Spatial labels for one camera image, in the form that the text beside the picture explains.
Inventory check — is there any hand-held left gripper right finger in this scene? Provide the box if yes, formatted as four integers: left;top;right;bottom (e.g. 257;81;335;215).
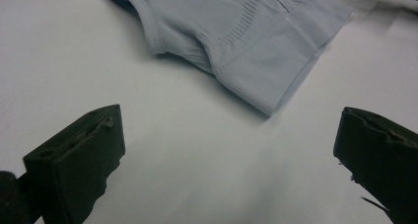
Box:
332;106;418;224

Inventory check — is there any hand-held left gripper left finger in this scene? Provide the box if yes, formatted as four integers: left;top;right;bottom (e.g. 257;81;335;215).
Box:
23;104;126;224

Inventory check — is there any light blue knit garment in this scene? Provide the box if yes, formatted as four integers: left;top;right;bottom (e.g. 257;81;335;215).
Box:
98;0;354;117

